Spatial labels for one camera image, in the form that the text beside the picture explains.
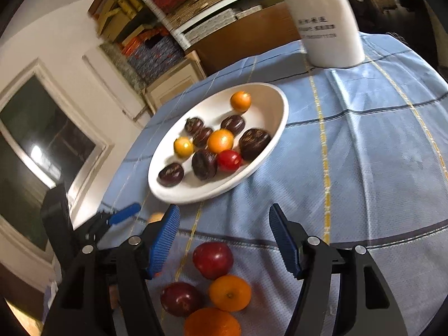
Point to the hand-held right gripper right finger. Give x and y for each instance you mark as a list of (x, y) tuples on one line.
[(285, 245)]

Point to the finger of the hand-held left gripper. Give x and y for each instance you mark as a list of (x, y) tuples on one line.
[(124, 212)]

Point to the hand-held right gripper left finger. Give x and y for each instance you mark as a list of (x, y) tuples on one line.
[(164, 241)]

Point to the cream round fruit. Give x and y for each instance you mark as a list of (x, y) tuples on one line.
[(155, 217)]

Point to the bright red plum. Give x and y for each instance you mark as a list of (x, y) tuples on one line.
[(212, 260)]

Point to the dark red plum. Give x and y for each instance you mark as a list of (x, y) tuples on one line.
[(181, 299)]

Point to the small mandarin orange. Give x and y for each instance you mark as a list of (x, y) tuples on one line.
[(240, 100), (230, 293)]

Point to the small yellow-orange citrus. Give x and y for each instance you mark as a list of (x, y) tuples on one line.
[(183, 147)]

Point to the large mandarin orange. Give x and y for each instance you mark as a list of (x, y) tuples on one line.
[(212, 322)]

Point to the red cherry tomato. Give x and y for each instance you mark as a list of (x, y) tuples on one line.
[(229, 160)]

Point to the white oval plate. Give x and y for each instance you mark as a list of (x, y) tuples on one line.
[(210, 112)]

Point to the white framed window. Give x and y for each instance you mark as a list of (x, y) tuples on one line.
[(45, 136)]

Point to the blue checked tablecloth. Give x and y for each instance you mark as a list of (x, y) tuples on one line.
[(367, 147)]

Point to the white flat panel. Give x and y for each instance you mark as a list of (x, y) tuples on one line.
[(115, 84)]

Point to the cream framed board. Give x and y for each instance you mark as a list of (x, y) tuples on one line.
[(171, 84)]

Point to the grey marbled panel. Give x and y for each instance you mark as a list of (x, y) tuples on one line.
[(122, 63)]

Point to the stack of blue patterned boxes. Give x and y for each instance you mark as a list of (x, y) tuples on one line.
[(157, 57)]

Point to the stack of orange boxes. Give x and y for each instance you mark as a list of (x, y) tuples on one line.
[(140, 40)]

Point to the white metal shelf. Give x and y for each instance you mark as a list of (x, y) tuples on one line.
[(182, 35)]

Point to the stack of yellow wooden boxes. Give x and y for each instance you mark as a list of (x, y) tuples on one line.
[(119, 10)]

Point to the brown wooden board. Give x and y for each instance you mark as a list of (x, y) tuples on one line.
[(245, 38)]

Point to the stack of white patterned boxes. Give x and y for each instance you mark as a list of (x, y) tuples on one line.
[(217, 21)]

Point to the white thermos jug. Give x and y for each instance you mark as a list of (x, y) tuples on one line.
[(329, 24)]

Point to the stack of tan woven boxes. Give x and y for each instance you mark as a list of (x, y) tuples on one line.
[(206, 3)]

